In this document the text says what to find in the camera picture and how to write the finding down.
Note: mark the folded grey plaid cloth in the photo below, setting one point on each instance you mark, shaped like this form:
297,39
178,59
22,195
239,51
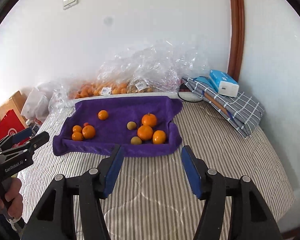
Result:
243,112

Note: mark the clear bag of brown fruit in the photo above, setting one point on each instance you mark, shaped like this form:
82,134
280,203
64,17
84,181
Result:
162,65

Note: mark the striped quilted mattress cover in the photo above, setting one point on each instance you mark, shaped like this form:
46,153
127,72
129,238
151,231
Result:
152,198

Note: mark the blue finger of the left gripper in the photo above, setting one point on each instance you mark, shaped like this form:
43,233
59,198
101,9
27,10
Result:
22,135
37,141

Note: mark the crumpled clear plastic bag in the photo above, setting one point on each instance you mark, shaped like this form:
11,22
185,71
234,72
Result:
58,96

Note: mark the yellow-green small fruit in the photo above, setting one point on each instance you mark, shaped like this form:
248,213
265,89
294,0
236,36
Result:
136,141
131,125

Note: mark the left hand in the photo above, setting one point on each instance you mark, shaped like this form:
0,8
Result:
13,195

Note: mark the red paper shopping bag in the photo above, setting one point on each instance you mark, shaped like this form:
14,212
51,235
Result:
10,124

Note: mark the large orange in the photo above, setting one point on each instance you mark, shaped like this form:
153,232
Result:
88,132

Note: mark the brown wooden door frame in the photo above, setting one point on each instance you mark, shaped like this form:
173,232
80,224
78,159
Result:
237,38

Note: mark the orange with stem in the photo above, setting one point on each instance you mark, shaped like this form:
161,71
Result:
149,119

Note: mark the small orange kumquat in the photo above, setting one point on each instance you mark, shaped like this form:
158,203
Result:
103,115

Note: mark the white plastic bag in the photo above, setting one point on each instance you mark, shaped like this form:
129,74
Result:
36,106

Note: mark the small orange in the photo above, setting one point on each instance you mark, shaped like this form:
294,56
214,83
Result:
159,137

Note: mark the white wall switch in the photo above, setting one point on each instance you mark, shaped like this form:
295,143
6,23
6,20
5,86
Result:
69,3

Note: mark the clear bag of oranges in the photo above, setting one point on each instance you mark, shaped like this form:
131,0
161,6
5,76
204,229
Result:
115,74

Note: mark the purple towel covered tray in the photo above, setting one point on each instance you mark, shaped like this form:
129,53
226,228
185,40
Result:
114,131

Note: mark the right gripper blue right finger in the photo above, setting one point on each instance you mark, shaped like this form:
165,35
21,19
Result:
189,164

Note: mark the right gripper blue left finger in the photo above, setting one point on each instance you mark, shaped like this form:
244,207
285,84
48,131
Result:
111,171

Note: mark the blue white tissue pack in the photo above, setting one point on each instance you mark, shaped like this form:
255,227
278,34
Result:
223,83

